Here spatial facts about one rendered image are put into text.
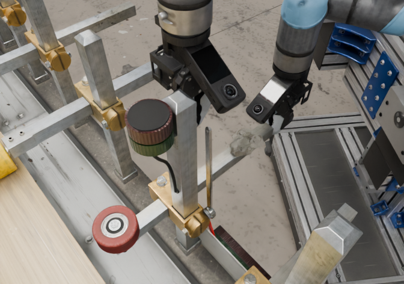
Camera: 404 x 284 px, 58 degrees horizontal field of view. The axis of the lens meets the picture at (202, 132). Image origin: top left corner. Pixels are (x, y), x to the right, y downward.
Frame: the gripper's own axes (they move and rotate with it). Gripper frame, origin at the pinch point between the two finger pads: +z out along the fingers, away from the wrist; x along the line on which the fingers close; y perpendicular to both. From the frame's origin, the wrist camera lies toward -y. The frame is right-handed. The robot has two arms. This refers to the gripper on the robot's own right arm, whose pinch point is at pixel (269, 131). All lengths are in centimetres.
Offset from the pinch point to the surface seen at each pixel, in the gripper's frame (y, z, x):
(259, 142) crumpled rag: -6.9, -3.9, -2.4
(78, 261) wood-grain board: -51, -7, -1
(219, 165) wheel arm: -17.8, -3.4, -0.8
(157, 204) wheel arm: -33.3, -3.4, 0.4
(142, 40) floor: 57, 83, 151
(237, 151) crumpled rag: -12.9, -4.7, -1.4
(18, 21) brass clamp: -30, -11, 66
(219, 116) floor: 48, 83, 65
